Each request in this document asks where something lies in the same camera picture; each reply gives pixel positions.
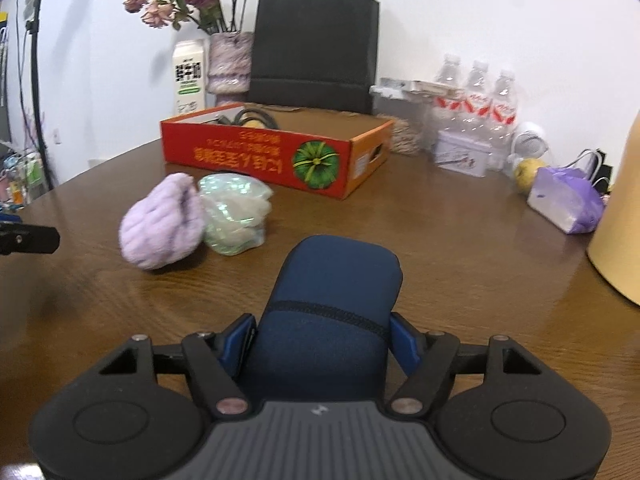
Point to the white flat carton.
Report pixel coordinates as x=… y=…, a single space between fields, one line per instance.
x=425 y=87

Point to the blue fabric pouch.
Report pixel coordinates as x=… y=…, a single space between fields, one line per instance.
x=325 y=310

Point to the shelf of colourful items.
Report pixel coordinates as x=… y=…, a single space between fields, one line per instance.
x=22 y=180

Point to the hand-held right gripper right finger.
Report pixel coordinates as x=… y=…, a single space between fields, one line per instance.
x=402 y=342

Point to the purple white vase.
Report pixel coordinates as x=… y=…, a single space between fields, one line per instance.
x=230 y=60

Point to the iridescent plastic bag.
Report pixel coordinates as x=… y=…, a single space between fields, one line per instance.
x=232 y=210

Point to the purple fluffy towel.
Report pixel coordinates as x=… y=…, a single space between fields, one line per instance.
x=160 y=225

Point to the small white fan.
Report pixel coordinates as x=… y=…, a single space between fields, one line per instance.
x=530 y=142

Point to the white printed tin box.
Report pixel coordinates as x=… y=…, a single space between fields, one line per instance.
x=460 y=152

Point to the white milk carton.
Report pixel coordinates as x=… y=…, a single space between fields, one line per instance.
x=189 y=75

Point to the beige cylindrical container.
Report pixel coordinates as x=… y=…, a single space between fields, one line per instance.
x=620 y=235

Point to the orange cardboard box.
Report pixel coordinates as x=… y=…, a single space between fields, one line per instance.
x=240 y=152

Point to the purple plastic bag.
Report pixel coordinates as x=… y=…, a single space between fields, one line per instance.
x=565 y=200

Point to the black tripod stand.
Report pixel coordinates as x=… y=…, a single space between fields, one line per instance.
x=37 y=110

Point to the black headphones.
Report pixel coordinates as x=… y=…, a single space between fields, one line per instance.
x=270 y=120

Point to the clear water bottle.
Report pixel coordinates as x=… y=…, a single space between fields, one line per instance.
x=477 y=82
x=448 y=72
x=505 y=95

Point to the yellow pear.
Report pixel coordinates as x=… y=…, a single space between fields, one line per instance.
x=527 y=175

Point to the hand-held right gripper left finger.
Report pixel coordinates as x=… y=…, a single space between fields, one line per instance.
x=235 y=341

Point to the black paper bag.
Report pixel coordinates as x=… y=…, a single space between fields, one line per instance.
x=310 y=50

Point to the clear container with seeds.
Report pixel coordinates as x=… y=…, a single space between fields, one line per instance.
x=407 y=130

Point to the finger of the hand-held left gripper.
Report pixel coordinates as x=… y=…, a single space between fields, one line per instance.
x=30 y=239

